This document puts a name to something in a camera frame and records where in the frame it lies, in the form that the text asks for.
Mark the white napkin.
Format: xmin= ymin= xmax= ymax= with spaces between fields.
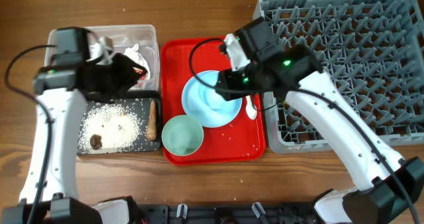
xmin=89 ymin=36 xmax=151 ymax=80

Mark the red snack wrapper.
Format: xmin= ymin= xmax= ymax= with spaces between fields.
xmin=135 ymin=74 xmax=146 ymax=89

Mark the cooked white rice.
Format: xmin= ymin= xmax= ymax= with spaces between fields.
xmin=78 ymin=98 xmax=150 ymax=154

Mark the dark brown food lump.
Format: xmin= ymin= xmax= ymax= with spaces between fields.
xmin=89 ymin=135 xmax=103 ymax=150

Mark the brown bread stick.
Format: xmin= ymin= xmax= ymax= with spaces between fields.
xmin=146 ymin=100 xmax=157 ymax=141

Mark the green rice bowl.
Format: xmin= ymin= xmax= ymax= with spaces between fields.
xmin=162 ymin=115 xmax=204 ymax=156

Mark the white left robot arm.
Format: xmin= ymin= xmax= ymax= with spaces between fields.
xmin=1 ymin=54 xmax=146 ymax=223

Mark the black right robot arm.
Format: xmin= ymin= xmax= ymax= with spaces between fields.
xmin=216 ymin=44 xmax=423 ymax=223

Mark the grey dishwasher rack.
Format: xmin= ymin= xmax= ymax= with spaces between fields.
xmin=254 ymin=0 xmax=423 ymax=146

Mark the white plastic spoon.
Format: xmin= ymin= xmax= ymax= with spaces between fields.
xmin=245 ymin=95 xmax=257 ymax=120

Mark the black plastic tray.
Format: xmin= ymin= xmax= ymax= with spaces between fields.
xmin=76 ymin=90 xmax=163 ymax=156

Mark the light blue plate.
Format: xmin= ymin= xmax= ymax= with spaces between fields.
xmin=182 ymin=76 xmax=242 ymax=128

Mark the clear plastic storage bin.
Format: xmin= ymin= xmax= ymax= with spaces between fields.
xmin=33 ymin=25 xmax=160 ymax=97

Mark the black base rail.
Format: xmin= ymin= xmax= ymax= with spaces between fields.
xmin=139 ymin=202 xmax=321 ymax=224

